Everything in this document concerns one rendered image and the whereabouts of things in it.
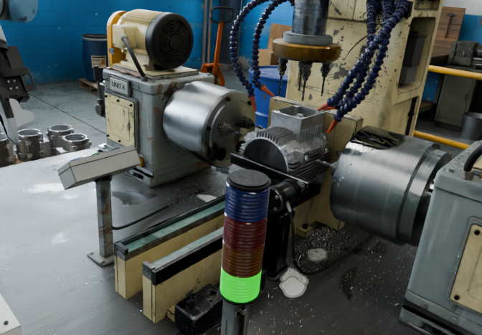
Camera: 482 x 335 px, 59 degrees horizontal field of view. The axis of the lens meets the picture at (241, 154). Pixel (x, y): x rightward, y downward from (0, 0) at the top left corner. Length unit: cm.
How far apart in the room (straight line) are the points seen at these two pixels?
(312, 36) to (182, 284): 66
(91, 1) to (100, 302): 615
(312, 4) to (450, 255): 65
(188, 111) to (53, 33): 551
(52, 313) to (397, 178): 77
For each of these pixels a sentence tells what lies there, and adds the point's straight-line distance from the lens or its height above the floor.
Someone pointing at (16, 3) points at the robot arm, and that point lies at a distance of 90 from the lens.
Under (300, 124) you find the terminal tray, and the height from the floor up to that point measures 113.
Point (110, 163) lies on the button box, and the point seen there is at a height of 106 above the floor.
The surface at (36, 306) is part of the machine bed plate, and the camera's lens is 105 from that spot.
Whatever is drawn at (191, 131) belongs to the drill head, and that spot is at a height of 105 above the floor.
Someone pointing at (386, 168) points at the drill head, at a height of 112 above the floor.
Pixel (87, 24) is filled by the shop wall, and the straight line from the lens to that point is 692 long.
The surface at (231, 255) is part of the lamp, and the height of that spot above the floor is 111.
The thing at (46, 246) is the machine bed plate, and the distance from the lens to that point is 123.
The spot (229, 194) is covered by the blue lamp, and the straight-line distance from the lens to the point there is 57.
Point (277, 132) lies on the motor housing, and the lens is 113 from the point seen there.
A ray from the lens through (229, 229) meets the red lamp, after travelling 59.
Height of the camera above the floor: 145
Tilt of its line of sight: 21 degrees down
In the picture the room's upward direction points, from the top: 4 degrees clockwise
